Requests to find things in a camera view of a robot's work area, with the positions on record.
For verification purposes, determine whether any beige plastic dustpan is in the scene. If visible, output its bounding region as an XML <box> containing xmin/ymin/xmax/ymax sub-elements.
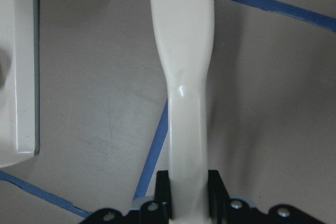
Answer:
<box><xmin>1</xmin><ymin>0</ymin><xmax>40</xmax><ymax>168</ymax></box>

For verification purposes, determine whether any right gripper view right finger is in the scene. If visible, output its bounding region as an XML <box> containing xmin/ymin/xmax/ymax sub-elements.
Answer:
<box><xmin>208</xmin><ymin>170</ymin><xmax>229</xmax><ymax>223</ymax></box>

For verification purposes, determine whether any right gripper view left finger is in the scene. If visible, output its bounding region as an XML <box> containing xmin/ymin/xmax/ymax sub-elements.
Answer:
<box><xmin>155</xmin><ymin>170</ymin><xmax>172</xmax><ymax>223</ymax></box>

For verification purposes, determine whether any beige hand brush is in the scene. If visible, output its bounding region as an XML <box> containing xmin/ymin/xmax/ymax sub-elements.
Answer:
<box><xmin>150</xmin><ymin>0</ymin><xmax>214</xmax><ymax>223</ymax></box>

